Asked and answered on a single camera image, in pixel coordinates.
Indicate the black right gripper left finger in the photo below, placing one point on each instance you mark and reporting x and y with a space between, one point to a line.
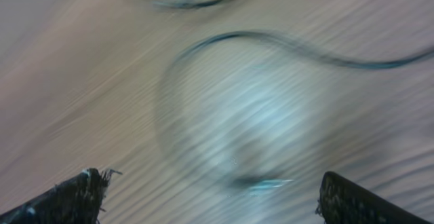
77 200

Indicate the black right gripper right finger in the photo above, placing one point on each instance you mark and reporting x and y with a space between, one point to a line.
342 201

